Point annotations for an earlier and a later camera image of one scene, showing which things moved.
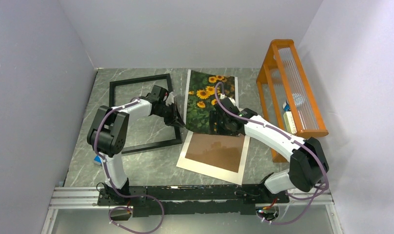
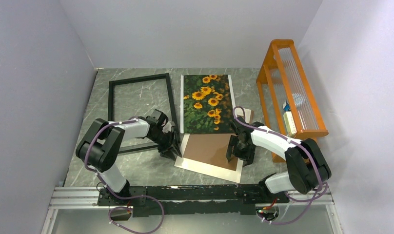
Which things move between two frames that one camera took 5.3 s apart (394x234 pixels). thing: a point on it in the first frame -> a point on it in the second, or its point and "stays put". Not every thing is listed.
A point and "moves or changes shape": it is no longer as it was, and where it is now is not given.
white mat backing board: x=222 y=156 stays put
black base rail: x=152 y=201 stays put
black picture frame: x=112 y=84 stays put
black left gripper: x=175 y=119 -> x=171 y=146
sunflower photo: x=202 y=89 moves or changes shape
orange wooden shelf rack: x=286 y=97 stays put
